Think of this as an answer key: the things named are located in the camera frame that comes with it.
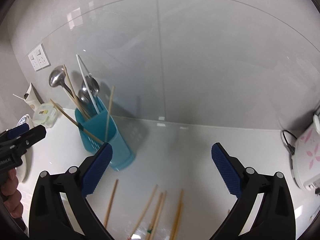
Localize white wall socket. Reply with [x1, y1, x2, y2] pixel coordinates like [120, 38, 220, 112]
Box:
[28, 43, 51, 72]

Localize white plastic chopstick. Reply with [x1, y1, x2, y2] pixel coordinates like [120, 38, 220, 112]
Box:
[76, 54, 100, 113]

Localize wooden chopstick with patterned end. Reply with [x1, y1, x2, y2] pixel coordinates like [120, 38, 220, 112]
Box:
[130, 184, 159, 239]

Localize large metal spoon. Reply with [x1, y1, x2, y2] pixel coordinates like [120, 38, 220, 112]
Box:
[84, 75, 101, 109]

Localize clear plastic lidded container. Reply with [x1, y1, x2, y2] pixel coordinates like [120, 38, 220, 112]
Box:
[32, 102, 57, 128]

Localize wooden chopstick with green band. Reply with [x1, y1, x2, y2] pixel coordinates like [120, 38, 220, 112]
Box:
[50, 99, 105, 145]

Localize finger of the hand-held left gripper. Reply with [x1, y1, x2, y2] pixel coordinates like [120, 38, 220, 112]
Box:
[10, 125, 47, 153]
[0, 124, 30, 143]

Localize small metal spoon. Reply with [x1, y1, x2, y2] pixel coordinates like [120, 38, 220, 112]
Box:
[78, 89, 92, 117]

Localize person's left hand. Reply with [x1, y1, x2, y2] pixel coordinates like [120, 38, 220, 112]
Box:
[0, 169, 24, 218]

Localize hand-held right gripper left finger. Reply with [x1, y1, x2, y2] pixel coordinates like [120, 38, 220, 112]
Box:
[29, 142, 114, 240]

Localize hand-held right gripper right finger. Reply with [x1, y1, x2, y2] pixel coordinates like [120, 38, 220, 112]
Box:
[209, 142, 297, 240]

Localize metal ladle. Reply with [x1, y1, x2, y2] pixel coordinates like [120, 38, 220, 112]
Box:
[49, 65, 84, 112]

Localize white flowered rice cooker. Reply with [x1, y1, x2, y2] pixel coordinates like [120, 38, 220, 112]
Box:
[291, 114, 320, 192]

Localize blue plastic utensil holder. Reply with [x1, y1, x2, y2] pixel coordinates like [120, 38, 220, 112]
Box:
[75, 96, 137, 172]

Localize black power cable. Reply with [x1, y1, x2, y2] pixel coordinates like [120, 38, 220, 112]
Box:
[282, 129, 298, 156]

